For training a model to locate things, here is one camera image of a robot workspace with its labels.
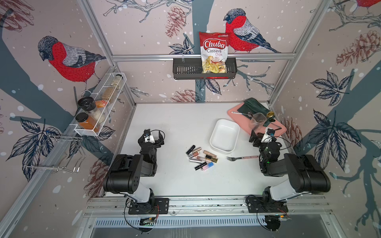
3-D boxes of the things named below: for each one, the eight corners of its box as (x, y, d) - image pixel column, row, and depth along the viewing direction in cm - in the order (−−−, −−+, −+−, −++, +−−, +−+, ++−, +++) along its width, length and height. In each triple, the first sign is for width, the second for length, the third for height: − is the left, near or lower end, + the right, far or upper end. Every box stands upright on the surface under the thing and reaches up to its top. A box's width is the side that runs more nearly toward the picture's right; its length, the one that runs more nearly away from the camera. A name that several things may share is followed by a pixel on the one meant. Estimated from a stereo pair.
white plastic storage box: (206, 151, 95) (207, 147, 90) (212, 122, 110) (213, 117, 106) (236, 157, 92) (238, 153, 87) (238, 126, 108) (240, 121, 103)
